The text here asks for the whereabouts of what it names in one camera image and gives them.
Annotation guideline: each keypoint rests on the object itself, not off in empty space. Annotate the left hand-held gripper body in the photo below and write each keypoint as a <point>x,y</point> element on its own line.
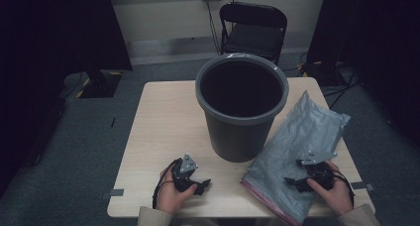
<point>182,178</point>

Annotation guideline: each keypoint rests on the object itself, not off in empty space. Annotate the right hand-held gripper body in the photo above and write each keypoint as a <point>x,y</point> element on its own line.
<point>319,174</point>

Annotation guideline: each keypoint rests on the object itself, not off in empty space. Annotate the grey plastic garbage bag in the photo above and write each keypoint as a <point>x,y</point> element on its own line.
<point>297,136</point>

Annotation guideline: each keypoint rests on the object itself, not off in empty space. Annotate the dark grey ribbed trash bin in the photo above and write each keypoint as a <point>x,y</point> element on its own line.
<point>237,143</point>

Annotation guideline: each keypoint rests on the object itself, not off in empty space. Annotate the person's left hand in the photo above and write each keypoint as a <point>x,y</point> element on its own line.
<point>171,199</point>

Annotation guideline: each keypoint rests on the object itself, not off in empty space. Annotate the person's right hand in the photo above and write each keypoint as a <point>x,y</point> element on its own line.
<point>335,198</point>

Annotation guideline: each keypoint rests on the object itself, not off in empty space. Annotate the grey tape strip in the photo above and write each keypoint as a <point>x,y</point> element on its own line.
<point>116,192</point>
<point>361,186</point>

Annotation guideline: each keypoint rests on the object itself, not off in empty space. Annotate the small dark floor tape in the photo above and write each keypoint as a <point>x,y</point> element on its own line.
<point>113,122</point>

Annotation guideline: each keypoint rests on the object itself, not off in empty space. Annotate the black folding chair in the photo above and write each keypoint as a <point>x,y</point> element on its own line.
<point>252,37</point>

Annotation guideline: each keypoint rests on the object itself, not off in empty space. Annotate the dark panel on stand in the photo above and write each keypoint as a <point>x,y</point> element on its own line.
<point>66,27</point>

